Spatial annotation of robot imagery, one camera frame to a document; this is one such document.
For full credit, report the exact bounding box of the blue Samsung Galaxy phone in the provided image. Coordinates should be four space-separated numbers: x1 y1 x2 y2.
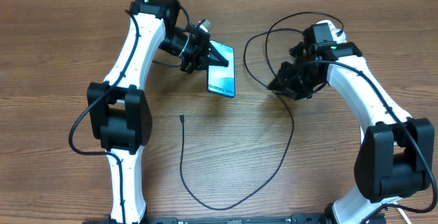
207 40 235 98

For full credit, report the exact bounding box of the black USB charging cable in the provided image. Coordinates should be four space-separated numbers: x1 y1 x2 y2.
179 11 345 212

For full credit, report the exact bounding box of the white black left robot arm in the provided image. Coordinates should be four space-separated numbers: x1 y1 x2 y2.
68 0 232 223

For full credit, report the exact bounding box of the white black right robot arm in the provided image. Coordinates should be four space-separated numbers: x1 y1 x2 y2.
268 21 437 223

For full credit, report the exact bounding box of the white power strip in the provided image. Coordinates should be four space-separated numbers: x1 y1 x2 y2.
318 20 347 44

